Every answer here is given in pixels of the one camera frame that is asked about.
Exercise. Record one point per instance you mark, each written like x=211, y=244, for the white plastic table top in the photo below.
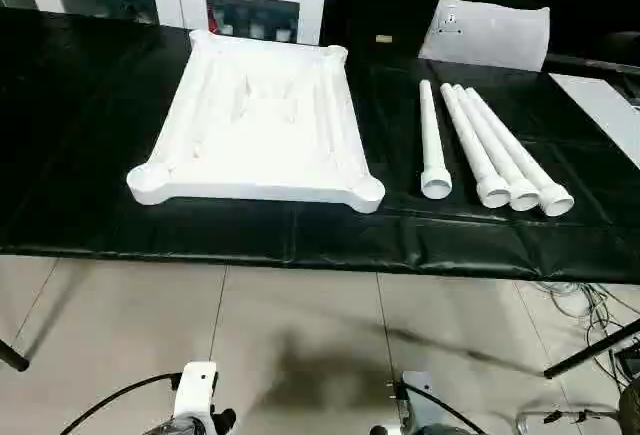
x=260, y=155

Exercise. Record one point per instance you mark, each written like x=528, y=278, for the white plastic table leg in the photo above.
x=470, y=150
x=431, y=145
x=492, y=150
x=520, y=155

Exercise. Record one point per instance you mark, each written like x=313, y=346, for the small tan label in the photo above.
x=383, y=38

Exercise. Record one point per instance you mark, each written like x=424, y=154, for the black table mat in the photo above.
x=75, y=155

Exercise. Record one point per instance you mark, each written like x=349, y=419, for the white flat board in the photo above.
x=605, y=110

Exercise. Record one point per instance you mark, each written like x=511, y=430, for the black stand leg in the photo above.
x=595, y=347
x=12, y=357

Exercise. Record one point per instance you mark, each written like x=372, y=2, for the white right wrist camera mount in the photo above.
x=420, y=395

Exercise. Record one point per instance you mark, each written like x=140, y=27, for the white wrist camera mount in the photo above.
x=197, y=390
x=420, y=395

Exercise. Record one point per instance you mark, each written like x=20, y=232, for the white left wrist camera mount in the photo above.
x=197, y=390

